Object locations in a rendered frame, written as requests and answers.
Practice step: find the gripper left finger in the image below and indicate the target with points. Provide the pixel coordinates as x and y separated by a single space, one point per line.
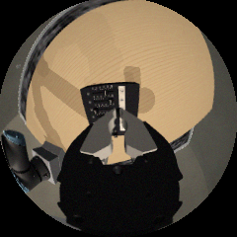
94 141

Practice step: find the black lighting desk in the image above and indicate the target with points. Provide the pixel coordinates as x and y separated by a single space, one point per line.
118 95

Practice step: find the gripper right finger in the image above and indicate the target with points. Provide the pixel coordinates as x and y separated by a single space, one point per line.
142 139

